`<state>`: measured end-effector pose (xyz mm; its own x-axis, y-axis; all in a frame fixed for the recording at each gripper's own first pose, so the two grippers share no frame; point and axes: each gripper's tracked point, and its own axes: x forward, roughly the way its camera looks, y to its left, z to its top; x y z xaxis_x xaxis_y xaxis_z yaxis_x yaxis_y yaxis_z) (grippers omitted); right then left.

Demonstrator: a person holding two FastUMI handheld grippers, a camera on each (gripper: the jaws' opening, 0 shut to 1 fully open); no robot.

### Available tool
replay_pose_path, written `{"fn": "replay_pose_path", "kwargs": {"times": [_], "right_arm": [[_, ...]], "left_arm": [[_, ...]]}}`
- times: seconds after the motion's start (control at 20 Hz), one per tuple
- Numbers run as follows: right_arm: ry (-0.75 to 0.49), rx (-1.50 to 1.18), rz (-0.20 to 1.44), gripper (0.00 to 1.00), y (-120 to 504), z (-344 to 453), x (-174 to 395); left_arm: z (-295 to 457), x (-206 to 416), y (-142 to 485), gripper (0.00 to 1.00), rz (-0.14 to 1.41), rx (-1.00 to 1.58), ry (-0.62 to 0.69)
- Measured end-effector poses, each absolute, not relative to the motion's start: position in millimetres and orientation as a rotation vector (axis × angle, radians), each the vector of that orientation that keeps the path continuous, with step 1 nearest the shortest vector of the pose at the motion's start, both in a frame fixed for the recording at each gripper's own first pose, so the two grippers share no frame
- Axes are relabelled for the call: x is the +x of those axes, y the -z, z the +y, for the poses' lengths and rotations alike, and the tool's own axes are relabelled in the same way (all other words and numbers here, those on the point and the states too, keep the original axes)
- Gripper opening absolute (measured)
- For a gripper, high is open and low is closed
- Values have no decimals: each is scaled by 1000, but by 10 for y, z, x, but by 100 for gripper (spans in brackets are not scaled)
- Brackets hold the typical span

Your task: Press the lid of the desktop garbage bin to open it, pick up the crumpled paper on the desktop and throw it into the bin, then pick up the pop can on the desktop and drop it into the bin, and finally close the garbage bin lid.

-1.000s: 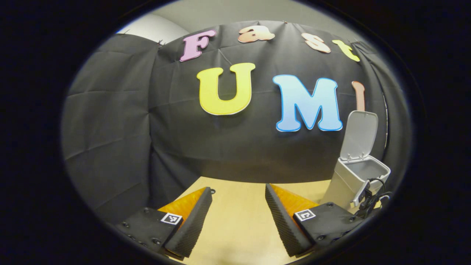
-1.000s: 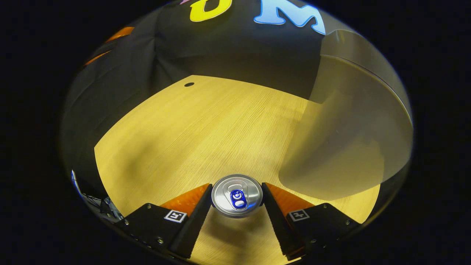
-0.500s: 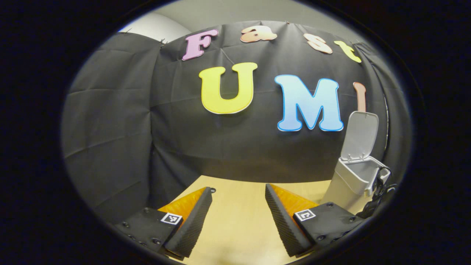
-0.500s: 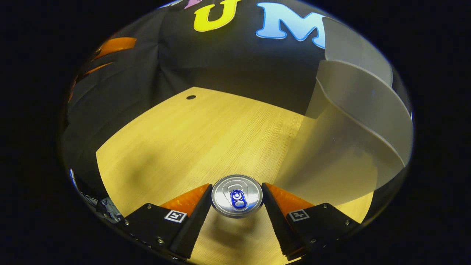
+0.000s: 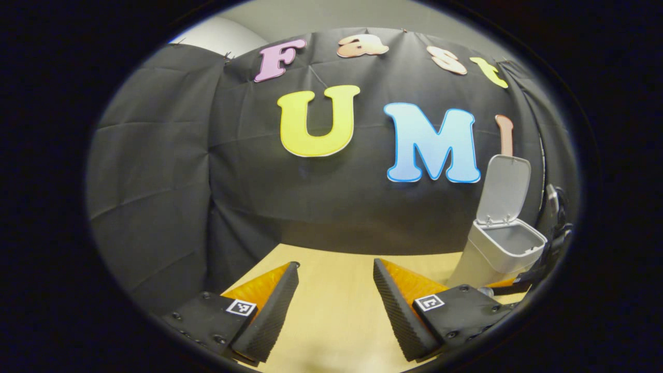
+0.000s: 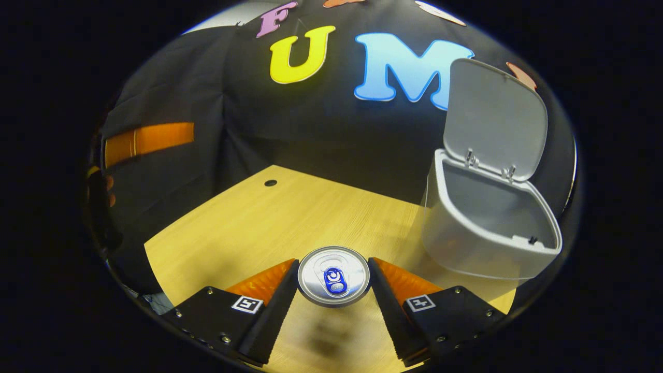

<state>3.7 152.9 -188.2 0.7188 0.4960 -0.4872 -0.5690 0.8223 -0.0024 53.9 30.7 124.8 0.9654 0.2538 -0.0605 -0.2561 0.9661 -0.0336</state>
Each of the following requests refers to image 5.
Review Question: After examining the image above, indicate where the black backdrop cloth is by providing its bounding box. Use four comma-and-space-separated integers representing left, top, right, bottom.
85, 27, 578, 311

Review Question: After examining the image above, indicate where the white desktop garbage bin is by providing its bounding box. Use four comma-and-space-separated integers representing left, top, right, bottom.
446, 154, 547, 289

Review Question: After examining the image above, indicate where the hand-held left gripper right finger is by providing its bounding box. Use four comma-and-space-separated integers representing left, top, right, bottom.
373, 258, 518, 362

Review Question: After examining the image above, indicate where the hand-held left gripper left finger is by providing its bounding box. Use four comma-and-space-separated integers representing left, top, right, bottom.
162, 262, 300, 366

